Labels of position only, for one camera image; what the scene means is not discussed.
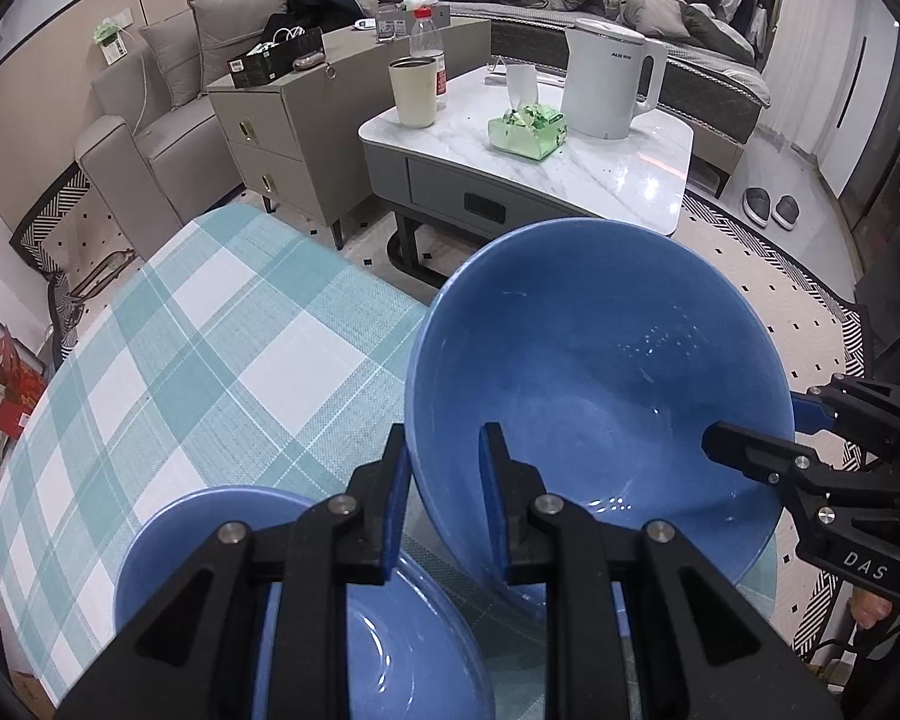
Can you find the black jacket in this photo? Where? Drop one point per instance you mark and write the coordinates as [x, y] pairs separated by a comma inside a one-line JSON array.
[[319, 0]]

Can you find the red paper boxes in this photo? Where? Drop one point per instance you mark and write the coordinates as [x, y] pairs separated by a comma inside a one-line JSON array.
[[19, 390]]

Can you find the wall switch with green sticker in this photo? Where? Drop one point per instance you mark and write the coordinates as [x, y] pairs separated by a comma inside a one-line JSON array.
[[112, 34]]

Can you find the black box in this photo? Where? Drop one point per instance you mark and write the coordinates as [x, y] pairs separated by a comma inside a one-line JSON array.
[[270, 64]]

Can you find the grey side cabinet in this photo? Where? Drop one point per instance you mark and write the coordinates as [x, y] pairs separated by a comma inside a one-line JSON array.
[[300, 120]]

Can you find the white electric kettle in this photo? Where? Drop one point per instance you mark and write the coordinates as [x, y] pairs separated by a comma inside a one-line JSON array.
[[604, 82]]

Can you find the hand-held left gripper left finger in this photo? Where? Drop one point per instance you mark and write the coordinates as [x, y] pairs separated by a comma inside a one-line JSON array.
[[394, 510]]

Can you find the green tissue pack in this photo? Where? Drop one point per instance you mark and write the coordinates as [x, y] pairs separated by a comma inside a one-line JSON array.
[[529, 131]]

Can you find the clear plastic bottle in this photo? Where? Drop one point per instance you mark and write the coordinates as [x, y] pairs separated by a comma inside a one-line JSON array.
[[429, 37]]

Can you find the beige cup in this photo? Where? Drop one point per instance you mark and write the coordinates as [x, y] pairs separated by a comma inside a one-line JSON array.
[[412, 94]]

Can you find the brown glasses case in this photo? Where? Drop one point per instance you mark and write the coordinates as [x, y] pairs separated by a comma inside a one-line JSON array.
[[309, 60]]

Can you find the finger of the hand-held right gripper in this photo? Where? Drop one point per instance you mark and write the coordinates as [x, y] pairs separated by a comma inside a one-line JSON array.
[[810, 411], [750, 450]]

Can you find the grey sofa cushion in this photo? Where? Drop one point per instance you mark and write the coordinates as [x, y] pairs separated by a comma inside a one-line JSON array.
[[169, 64], [236, 30]]

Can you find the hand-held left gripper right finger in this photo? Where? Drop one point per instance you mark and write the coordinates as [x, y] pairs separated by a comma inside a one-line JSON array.
[[495, 510]]

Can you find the teal checkered tablecloth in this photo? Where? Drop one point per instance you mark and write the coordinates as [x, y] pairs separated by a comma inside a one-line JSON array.
[[195, 360]]

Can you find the grey daybed with clothes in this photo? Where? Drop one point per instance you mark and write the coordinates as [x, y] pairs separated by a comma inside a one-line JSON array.
[[705, 82]]

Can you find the marble top coffee table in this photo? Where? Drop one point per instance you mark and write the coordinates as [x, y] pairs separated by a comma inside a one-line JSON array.
[[615, 172]]

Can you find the person's right hand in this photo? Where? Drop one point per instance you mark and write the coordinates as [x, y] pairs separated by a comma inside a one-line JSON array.
[[870, 611]]

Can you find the grey sofa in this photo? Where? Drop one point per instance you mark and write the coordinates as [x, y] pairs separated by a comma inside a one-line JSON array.
[[135, 157]]

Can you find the chair with patterned cushion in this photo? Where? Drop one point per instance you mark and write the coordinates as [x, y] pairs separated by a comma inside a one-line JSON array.
[[52, 217]]

